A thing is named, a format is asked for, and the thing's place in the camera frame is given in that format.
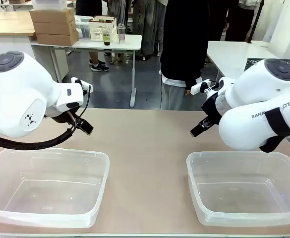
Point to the person's left hand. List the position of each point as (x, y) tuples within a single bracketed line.
[(188, 92)]

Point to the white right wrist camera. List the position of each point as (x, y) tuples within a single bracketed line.
[(200, 85)]

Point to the clear plastic bin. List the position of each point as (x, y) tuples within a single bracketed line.
[(244, 191), (48, 188)]

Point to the bystander with black sneakers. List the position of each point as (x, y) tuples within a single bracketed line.
[(98, 65)]

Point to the clear storage container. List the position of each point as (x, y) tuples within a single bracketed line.
[(82, 27)]

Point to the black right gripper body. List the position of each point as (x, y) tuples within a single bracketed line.
[(212, 109)]

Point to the white slotted basket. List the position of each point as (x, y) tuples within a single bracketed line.
[(97, 29)]

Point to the white table with metal legs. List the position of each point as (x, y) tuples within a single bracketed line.
[(125, 42)]

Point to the cup with green drink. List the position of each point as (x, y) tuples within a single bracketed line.
[(106, 38)]

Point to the clear plastic box stack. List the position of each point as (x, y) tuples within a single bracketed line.
[(49, 5)]

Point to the black tripod stand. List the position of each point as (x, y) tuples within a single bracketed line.
[(255, 22)]

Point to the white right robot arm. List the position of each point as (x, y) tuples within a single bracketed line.
[(246, 124)]

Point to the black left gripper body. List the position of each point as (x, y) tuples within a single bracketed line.
[(65, 117)]

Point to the clear plastic cup with lid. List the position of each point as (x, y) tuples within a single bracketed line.
[(121, 33)]

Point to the bystander in dark clothes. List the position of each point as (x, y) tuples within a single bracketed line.
[(234, 19)]

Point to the long white table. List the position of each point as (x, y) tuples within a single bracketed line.
[(229, 54)]

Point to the dark grey woven basket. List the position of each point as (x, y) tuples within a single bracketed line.
[(253, 62)]

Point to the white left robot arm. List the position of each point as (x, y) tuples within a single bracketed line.
[(16, 94)]

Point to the bystander in grey trousers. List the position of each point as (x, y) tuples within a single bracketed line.
[(147, 24)]

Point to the white cabinet with wooden top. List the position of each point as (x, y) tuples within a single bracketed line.
[(6, 24)]

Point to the brown cardboard box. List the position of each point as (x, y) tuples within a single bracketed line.
[(53, 16), (58, 39), (55, 28)]

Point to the person in black sweater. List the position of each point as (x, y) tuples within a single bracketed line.
[(184, 37)]

